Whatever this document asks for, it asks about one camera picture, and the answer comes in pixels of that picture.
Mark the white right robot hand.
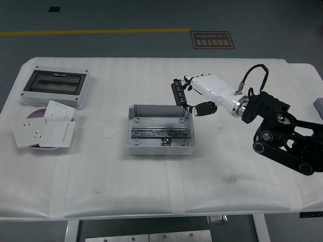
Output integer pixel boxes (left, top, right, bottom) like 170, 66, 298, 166
173, 73, 243, 117

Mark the open grey junction box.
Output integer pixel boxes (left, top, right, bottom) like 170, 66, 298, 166
125, 103, 196, 156

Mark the brown floor sign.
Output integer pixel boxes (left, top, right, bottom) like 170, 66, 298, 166
190, 31, 235, 50

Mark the white foam table mat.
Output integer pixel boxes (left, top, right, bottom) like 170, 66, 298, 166
0, 56, 312, 219

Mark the grey block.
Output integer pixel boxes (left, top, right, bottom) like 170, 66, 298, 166
312, 97, 323, 116

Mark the purple round plate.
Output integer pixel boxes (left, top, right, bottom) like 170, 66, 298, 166
26, 108, 75, 152

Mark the silver metal mounting rail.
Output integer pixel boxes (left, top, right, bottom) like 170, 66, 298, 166
130, 127, 190, 139

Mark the silver metal bracket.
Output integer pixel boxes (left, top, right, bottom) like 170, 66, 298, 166
206, 214, 229, 225

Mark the grey metal base plate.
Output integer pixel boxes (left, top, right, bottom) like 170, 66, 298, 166
85, 233, 149, 242
149, 230, 212, 242

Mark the white wall switch panel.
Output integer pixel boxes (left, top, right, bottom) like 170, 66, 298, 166
44, 100, 76, 122
39, 120, 76, 148

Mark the grey enclosure with clear lid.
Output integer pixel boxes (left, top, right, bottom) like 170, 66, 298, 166
20, 66, 94, 110

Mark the white wall socket panel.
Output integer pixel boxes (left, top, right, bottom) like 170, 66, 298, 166
12, 117, 47, 149

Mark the white table frame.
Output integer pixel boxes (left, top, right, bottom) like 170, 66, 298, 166
64, 214, 272, 242

